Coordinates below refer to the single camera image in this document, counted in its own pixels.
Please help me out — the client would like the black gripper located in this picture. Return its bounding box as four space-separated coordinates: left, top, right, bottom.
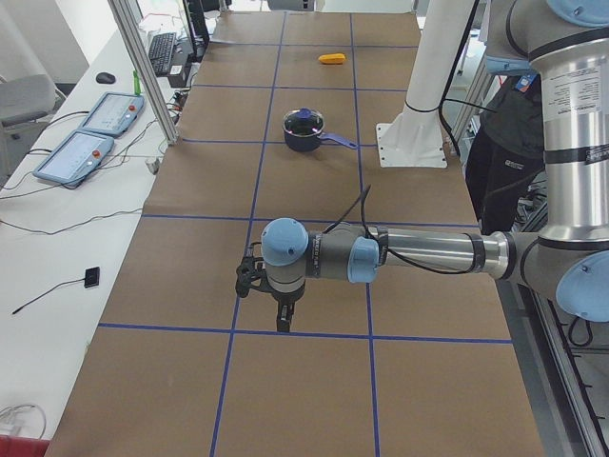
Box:
271 288 305 332

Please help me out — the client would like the dark blue pot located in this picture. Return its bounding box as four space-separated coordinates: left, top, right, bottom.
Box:
283 108 357 152

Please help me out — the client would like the glass pot lid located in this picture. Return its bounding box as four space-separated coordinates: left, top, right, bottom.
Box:
283 108 324 137

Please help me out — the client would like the yellow toy corn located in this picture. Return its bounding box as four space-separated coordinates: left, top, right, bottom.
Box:
318 52 347 66

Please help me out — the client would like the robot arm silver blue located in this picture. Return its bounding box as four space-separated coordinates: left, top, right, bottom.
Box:
236 1 608 331

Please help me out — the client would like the brown paper table mat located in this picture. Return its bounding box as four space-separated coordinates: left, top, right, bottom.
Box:
48 12 544 456

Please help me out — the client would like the small black square pad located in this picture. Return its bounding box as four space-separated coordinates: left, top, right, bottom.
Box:
84 267 101 288

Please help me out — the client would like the near teach pendant tablet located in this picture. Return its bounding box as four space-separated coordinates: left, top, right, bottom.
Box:
33 129 114 189

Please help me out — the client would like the teach pendant tablet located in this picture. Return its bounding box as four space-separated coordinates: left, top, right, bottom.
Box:
79 91 145 138
33 129 114 189

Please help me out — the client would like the far teach pendant tablet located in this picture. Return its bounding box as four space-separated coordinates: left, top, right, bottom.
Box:
79 91 145 138

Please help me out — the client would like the green bottle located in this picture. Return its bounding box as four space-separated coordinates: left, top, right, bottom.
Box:
132 70 142 95

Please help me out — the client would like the person in black clothes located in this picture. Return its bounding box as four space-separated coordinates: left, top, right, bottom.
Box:
465 73 544 235

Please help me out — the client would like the black keyboard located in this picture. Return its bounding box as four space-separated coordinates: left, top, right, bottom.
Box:
148 32 176 76

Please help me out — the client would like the black computer mouse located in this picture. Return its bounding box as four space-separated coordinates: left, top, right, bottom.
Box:
95 71 116 85

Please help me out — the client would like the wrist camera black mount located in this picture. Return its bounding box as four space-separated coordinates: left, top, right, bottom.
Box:
235 242 270 298

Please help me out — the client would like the white pedestal column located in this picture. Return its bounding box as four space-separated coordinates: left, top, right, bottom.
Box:
376 0 477 168

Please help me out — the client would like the aluminium frame post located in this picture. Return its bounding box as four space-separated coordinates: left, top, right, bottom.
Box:
108 0 178 146

